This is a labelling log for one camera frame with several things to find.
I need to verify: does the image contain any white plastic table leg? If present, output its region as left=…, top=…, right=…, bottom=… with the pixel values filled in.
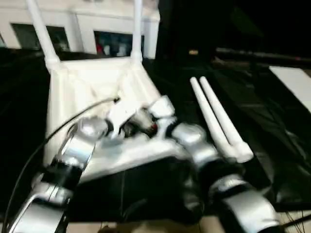
left=130, top=0, right=143, bottom=61
left=25, top=0, right=60, bottom=67
left=190, top=77, right=240, bottom=160
left=199, top=76, right=254, bottom=163

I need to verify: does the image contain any white plastic table top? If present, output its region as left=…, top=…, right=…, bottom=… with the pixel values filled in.
left=42, top=55, right=192, bottom=184

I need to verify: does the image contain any black case with yellow label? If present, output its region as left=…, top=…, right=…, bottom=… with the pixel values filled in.
left=156, top=0, right=217, bottom=68

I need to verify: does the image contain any black work mat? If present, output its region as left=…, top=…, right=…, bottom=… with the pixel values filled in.
left=0, top=47, right=311, bottom=224

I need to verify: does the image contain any white cabinet with glass doors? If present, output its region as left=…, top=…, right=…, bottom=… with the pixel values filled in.
left=0, top=0, right=160, bottom=59

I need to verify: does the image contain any black metal rod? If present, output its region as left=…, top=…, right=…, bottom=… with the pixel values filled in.
left=215, top=48, right=311, bottom=61

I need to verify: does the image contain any white flat board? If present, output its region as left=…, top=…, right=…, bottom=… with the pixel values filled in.
left=269, top=66, right=311, bottom=107

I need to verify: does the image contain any black metal table strut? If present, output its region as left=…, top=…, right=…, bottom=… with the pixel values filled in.
left=285, top=213, right=311, bottom=228

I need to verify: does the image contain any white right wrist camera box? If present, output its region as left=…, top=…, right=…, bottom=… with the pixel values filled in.
left=148, top=96, right=177, bottom=138

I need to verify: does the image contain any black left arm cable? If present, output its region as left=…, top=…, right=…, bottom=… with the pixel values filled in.
left=4, top=97, right=121, bottom=219

